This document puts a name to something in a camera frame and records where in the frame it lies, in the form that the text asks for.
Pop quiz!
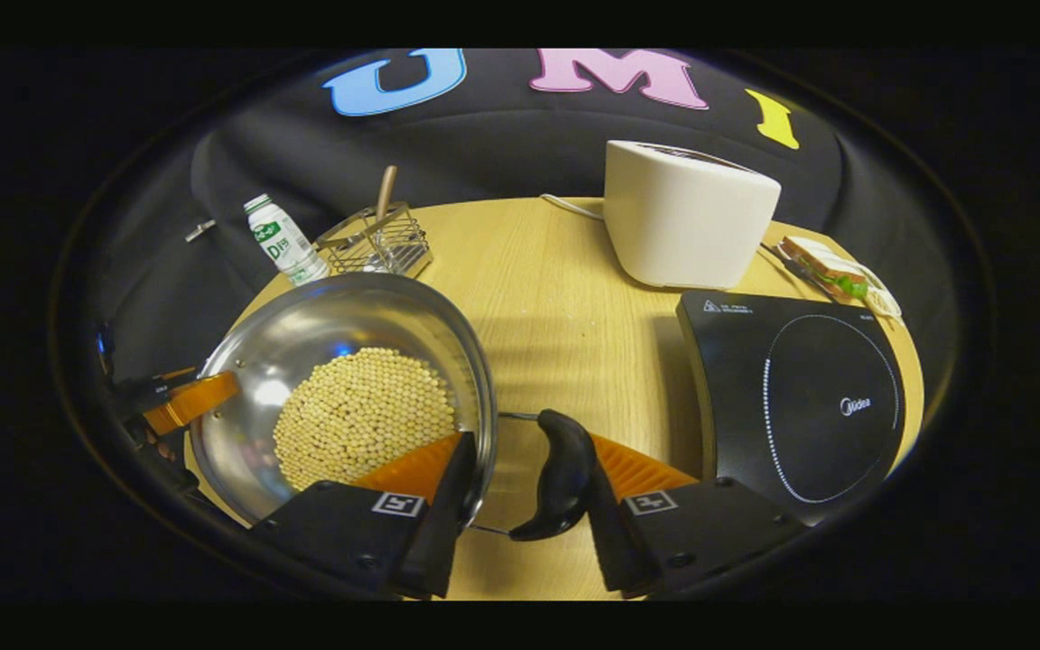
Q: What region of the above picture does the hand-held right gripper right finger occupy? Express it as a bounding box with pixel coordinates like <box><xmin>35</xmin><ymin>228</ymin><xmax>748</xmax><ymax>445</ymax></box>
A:
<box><xmin>585</xmin><ymin>433</ymin><xmax>810</xmax><ymax>599</ymax></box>

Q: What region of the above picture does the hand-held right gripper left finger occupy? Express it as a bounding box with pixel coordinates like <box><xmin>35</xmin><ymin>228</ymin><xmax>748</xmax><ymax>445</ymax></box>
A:
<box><xmin>249</xmin><ymin>432</ymin><xmax>478</xmax><ymax>599</ymax></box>

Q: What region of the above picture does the stainless steel pot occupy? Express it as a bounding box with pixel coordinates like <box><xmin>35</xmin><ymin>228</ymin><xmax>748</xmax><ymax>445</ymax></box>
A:
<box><xmin>188</xmin><ymin>273</ymin><xmax>598</xmax><ymax>543</ymax></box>

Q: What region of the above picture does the black induction cooktop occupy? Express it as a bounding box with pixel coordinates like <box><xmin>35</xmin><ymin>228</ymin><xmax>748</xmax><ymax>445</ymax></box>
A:
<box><xmin>675</xmin><ymin>289</ymin><xmax>907</xmax><ymax>527</ymax></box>

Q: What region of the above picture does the pile of yellow soybeans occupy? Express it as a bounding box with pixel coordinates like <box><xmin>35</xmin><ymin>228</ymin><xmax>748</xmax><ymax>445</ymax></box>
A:
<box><xmin>273</xmin><ymin>348</ymin><xmax>458</xmax><ymax>493</ymax></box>

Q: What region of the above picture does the white bottle with green label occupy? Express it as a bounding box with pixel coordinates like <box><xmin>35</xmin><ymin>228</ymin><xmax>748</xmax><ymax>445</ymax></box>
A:
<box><xmin>244</xmin><ymin>194</ymin><xmax>330</xmax><ymax>287</ymax></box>

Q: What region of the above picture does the wooden stick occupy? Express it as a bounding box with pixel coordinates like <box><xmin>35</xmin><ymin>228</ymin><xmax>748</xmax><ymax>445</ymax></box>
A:
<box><xmin>374</xmin><ymin>165</ymin><xmax>399</xmax><ymax>227</ymax></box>

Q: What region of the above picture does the white toaster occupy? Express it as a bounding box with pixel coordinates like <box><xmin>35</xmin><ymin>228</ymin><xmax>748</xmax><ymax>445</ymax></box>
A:
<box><xmin>603</xmin><ymin>140</ymin><xmax>783</xmax><ymax>290</ymax></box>

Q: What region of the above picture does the small white plate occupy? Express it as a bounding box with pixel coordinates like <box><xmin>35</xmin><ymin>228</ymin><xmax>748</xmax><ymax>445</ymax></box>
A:
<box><xmin>773</xmin><ymin>248</ymin><xmax>903</xmax><ymax>320</ymax></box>

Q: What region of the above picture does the wire basket holder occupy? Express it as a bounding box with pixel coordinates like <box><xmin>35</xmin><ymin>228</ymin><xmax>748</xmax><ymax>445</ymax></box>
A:
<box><xmin>315</xmin><ymin>201</ymin><xmax>434</xmax><ymax>278</ymax></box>

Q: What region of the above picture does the black power cable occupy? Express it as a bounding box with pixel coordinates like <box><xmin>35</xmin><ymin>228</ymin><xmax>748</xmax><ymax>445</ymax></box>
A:
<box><xmin>759</xmin><ymin>242</ymin><xmax>832</xmax><ymax>299</ymax></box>

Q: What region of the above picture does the white toaster cable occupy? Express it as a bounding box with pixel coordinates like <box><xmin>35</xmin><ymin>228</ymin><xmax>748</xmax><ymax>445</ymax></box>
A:
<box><xmin>538</xmin><ymin>194</ymin><xmax>608</xmax><ymax>222</ymax></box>

